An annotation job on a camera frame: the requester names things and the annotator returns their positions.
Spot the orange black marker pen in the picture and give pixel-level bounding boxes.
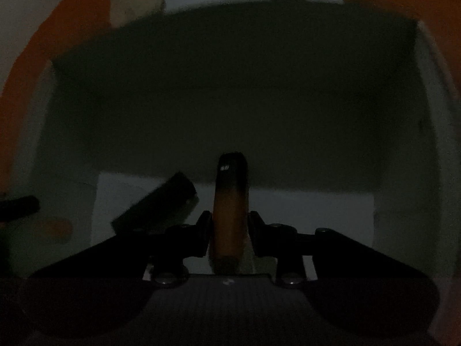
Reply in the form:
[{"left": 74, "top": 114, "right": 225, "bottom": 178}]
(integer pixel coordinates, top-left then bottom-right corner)
[{"left": 209, "top": 152, "right": 249, "bottom": 276}]

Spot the black glasses case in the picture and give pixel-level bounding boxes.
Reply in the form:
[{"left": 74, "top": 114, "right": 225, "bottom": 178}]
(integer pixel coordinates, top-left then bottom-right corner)
[{"left": 111, "top": 172, "right": 199, "bottom": 238}]

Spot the white open cardboard box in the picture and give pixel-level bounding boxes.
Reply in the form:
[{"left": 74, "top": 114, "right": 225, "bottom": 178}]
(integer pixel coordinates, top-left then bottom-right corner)
[{"left": 10, "top": 2, "right": 460, "bottom": 276}]

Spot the red tablecloth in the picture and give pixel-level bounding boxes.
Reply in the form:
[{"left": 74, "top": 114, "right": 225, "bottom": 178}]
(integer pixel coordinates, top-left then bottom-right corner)
[{"left": 0, "top": 0, "right": 461, "bottom": 346}]

